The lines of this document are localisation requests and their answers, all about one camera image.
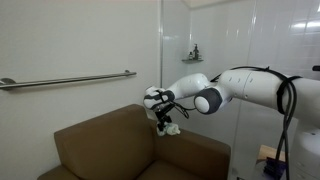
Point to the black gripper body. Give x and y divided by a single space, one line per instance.
163 119

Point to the white blue striped towel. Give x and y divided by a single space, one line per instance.
168 129

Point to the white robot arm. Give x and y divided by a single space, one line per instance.
291 96

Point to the brown armchair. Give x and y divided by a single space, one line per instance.
123 145

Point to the glass shower shelf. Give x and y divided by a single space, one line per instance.
192 60

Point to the small clear bottle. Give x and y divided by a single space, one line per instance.
190 56

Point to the dark pump soap bottle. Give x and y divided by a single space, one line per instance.
195 52

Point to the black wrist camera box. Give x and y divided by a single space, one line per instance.
164 108

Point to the metal wall grab bar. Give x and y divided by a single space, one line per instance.
9 84

